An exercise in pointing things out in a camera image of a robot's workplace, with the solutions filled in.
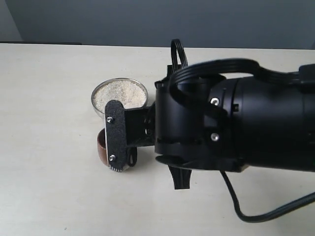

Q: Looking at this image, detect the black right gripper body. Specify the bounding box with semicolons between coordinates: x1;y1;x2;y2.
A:
155;75;244;172

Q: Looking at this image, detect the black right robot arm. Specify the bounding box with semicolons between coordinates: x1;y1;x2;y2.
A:
155;77;315;172

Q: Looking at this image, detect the steel bowl of rice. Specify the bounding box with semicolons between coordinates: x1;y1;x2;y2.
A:
91;78;148;118

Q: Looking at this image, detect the brown wooden cup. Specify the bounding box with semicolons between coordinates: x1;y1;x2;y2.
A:
97;129;108;166

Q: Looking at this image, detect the black flat ribbon cable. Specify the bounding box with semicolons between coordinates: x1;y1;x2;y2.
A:
169;38;315;116

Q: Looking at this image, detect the black round power cable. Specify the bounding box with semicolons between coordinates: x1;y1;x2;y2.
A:
220;171;315;217

